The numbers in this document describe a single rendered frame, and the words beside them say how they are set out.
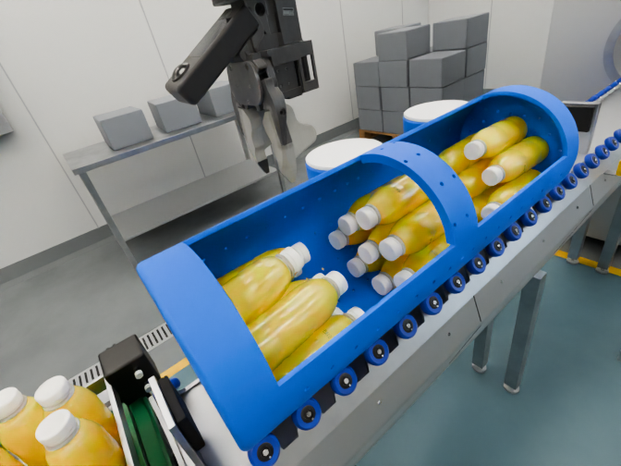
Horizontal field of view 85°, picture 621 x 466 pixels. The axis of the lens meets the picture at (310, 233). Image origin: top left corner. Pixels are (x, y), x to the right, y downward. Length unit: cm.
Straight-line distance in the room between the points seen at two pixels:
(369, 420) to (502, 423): 108
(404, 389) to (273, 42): 58
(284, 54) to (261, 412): 39
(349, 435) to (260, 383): 27
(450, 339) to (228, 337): 49
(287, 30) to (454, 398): 154
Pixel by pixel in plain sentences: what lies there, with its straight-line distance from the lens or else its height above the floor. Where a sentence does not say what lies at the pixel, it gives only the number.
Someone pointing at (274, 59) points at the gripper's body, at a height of 142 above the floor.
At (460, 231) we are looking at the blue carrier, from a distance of 58.
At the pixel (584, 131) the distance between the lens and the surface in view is 139.
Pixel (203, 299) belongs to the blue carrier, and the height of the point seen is 122.
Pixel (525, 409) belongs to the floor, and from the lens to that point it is 175.
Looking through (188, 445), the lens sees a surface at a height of 101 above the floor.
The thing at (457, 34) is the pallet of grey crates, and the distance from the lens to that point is 412.
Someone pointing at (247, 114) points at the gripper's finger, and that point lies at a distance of 46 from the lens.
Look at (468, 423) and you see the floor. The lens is 167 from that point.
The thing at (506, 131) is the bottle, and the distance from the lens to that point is 90.
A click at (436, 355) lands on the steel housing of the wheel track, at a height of 86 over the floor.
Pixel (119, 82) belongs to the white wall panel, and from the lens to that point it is 369.
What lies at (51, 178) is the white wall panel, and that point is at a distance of 370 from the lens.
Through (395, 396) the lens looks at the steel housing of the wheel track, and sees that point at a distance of 68.
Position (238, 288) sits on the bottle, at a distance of 47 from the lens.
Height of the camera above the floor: 144
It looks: 31 degrees down
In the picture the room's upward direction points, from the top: 12 degrees counter-clockwise
